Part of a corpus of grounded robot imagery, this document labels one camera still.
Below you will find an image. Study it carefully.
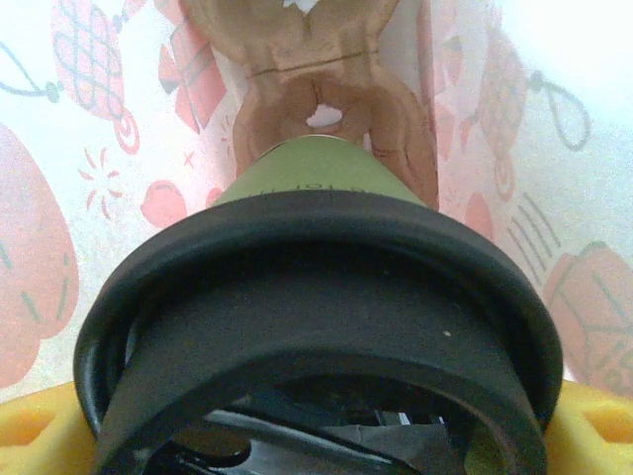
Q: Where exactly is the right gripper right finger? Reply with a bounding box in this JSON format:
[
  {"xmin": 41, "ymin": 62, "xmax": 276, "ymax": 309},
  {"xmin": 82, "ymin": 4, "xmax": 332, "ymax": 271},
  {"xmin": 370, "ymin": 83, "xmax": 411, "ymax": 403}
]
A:
[{"xmin": 541, "ymin": 378, "xmax": 633, "ymax": 475}]

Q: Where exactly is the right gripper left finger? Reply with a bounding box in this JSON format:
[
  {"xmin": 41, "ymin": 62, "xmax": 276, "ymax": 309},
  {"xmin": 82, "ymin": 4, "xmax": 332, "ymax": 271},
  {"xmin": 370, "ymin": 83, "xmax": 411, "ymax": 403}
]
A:
[{"xmin": 0, "ymin": 383, "xmax": 100, "ymax": 475}]

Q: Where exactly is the red and white paper bag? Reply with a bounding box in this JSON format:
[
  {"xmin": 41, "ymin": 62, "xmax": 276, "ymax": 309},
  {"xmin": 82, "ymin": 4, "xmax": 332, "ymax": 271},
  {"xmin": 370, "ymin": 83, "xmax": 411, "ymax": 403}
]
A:
[{"xmin": 0, "ymin": 0, "xmax": 633, "ymax": 412}]

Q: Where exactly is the black plastic cup lid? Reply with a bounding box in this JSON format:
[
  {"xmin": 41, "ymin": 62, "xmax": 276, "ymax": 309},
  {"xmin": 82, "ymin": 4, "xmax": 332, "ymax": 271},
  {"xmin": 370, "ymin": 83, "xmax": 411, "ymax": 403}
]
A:
[{"xmin": 72, "ymin": 200, "xmax": 566, "ymax": 475}]

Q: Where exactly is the green paper coffee cup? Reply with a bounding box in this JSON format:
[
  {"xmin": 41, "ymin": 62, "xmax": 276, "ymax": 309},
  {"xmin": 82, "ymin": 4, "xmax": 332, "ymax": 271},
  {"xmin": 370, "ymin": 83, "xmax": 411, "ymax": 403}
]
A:
[{"xmin": 205, "ymin": 134, "xmax": 441, "ymax": 219}]

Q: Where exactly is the brown pulp cup carrier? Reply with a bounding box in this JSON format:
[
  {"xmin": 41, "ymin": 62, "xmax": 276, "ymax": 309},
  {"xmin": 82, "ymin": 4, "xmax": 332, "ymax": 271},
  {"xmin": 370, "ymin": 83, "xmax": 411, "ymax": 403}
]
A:
[{"xmin": 175, "ymin": 0, "xmax": 441, "ymax": 209}]

